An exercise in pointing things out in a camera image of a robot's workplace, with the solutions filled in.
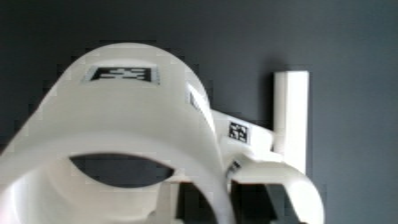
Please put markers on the white lamp shade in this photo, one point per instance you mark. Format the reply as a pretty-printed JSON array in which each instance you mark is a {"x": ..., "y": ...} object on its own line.
[{"x": 124, "y": 108}]

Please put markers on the white L-shaped fence wall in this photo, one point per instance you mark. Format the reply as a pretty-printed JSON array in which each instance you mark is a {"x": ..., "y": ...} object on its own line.
[{"x": 290, "y": 116}]

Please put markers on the white lamp base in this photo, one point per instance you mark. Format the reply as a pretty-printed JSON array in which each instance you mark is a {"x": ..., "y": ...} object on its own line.
[{"x": 245, "y": 142}]

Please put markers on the white light bulb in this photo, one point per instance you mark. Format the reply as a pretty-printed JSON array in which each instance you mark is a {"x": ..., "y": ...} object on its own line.
[{"x": 291, "y": 192}]

